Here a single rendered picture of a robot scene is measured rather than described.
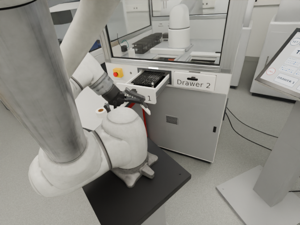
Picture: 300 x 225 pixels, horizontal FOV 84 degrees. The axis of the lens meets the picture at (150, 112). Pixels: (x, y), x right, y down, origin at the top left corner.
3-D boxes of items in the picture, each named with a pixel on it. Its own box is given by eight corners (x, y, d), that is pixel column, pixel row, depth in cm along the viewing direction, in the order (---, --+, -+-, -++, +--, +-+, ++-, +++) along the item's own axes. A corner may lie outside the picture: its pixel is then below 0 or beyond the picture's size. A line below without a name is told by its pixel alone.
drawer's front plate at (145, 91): (155, 104, 108) (154, 89, 102) (118, 97, 120) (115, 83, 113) (156, 102, 109) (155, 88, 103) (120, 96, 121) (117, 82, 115)
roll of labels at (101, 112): (105, 118, 110) (103, 113, 108) (95, 118, 111) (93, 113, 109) (108, 112, 116) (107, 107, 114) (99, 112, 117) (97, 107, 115)
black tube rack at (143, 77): (153, 93, 116) (152, 85, 113) (132, 89, 123) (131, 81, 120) (165, 80, 132) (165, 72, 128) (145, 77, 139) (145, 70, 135)
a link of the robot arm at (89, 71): (99, 72, 74) (79, 93, 69) (70, 42, 66) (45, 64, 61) (110, 68, 65) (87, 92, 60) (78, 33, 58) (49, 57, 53)
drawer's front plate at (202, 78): (213, 91, 115) (215, 76, 109) (173, 85, 127) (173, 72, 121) (214, 90, 116) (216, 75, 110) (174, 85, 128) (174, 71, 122)
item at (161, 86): (154, 100, 109) (153, 92, 106) (121, 94, 120) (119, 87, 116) (174, 76, 138) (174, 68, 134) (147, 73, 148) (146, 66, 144)
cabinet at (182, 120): (213, 168, 159) (229, 94, 113) (123, 139, 201) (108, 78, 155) (225, 112, 227) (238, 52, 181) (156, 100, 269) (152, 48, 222)
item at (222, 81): (227, 94, 114) (231, 74, 106) (108, 77, 155) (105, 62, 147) (237, 52, 181) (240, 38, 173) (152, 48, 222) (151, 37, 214)
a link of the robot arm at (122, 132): (156, 156, 69) (154, 114, 57) (116, 180, 61) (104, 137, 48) (135, 135, 80) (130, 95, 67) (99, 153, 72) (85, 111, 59)
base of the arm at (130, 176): (138, 196, 62) (136, 187, 59) (101, 164, 74) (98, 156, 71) (166, 163, 73) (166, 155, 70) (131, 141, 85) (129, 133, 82)
